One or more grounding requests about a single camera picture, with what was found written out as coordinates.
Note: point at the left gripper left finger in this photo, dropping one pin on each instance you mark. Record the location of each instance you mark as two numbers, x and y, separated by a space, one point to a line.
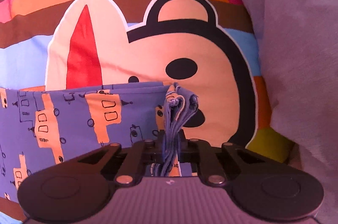
139 156

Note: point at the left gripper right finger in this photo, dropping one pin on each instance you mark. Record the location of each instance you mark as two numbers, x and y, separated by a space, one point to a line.
200 154

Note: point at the blue patterned pajama pants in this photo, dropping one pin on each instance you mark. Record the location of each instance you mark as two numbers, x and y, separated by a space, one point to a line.
40 129

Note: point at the colourful cartoon bed sheet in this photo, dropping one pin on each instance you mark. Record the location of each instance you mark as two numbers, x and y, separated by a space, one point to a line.
205 46

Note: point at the grey lilac duvet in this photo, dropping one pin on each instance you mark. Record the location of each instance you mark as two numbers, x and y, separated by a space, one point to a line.
297 42

